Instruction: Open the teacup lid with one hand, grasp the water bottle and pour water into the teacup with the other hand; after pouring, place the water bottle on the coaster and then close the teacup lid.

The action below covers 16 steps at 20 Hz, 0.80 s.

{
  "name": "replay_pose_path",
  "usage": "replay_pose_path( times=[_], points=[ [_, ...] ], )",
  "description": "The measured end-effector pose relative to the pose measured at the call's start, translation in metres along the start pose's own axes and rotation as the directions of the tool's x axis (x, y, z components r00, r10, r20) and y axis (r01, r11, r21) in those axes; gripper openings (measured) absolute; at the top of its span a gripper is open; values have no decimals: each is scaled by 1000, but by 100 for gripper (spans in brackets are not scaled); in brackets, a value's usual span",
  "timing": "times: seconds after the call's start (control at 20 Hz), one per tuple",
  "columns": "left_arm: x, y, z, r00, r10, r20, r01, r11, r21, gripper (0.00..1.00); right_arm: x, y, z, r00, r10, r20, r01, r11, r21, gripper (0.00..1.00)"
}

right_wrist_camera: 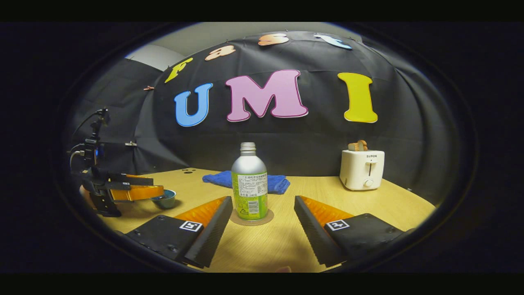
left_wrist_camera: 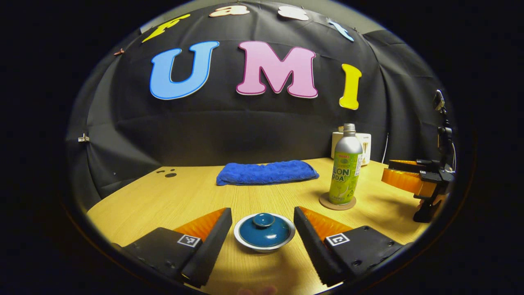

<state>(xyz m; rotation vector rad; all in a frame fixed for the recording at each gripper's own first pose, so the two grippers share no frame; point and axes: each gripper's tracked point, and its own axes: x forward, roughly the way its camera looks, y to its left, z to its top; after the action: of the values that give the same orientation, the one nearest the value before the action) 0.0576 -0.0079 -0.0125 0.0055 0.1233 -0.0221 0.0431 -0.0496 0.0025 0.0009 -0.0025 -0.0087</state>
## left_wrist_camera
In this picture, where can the metal clip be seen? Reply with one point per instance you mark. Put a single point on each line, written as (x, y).
(84, 137)

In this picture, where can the round brown coaster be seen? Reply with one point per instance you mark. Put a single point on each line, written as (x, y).
(348, 206)

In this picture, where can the blue towel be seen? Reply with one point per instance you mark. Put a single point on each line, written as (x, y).
(266, 172)

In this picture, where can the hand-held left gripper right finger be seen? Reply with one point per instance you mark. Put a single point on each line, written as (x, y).
(313, 252)

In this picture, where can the black backdrop cloth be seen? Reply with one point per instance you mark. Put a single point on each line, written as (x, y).
(245, 123)

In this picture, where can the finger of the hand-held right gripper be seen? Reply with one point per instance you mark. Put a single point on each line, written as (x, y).
(405, 165)
(407, 182)

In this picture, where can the silver green water bottle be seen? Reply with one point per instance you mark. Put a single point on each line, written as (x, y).
(346, 164)

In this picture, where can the red clip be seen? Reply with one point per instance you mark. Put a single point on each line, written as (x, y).
(119, 52)

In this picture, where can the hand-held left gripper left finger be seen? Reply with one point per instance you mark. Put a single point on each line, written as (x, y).
(208, 250)

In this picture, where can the white toaster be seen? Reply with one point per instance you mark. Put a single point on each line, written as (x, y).
(365, 147)

